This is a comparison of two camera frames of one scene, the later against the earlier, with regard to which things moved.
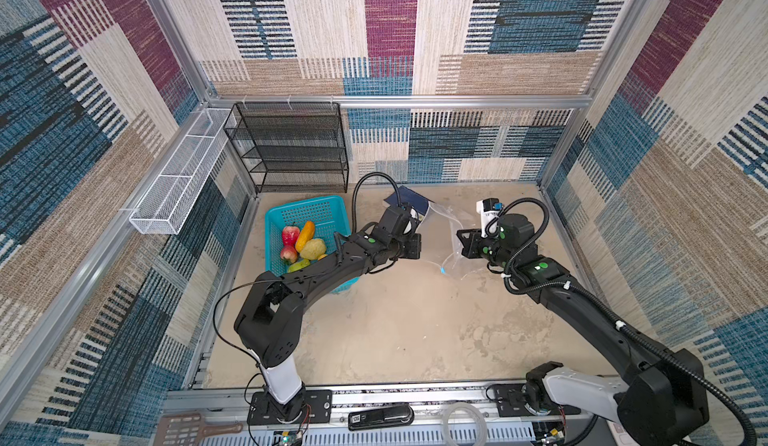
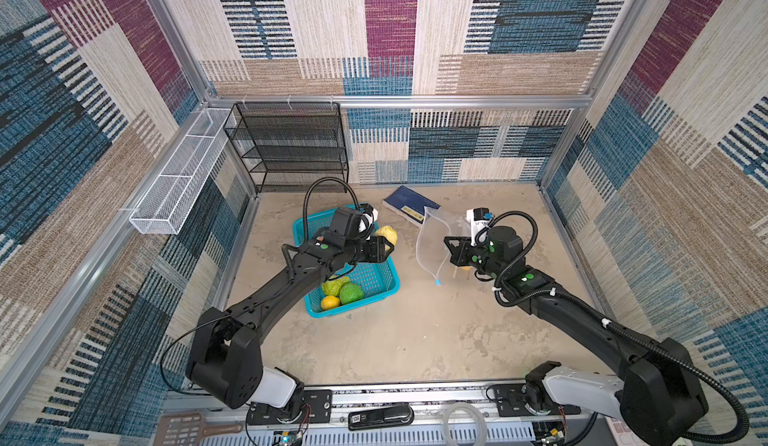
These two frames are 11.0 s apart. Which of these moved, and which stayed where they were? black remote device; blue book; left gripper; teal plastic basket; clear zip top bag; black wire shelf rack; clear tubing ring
Moved: left gripper; teal plastic basket; clear zip top bag
Stayed: black remote device; black wire shelf rack; blue book; clear tubing ring
